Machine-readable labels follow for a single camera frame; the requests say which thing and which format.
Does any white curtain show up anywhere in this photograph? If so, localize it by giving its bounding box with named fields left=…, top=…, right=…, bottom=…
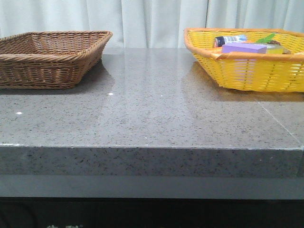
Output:
left=0, top=0, right=304, bottom=48

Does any yellow woven basket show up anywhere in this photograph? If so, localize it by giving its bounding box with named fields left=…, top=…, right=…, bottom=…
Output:
left=184, top=28, right=304, bottom=93

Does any yellow packing tape roll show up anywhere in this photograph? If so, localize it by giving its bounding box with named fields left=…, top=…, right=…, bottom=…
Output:
left=265, top=44, right=284, bottom=54

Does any orange toy carrot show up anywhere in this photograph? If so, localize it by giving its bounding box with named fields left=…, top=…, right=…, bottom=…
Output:
left=246, top=33, right=276, bottom=44

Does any purple foam block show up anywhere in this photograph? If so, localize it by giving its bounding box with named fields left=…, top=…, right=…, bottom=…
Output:
left=221, top=42, right=267, bottom=54

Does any brown wicker basket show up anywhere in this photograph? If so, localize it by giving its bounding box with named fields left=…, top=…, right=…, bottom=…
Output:
left=0, top=30, right=113, bottom=89

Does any small jar with black lid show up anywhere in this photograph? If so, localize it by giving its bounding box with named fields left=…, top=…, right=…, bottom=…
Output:
left=213, top=35, right=247, bottom=48

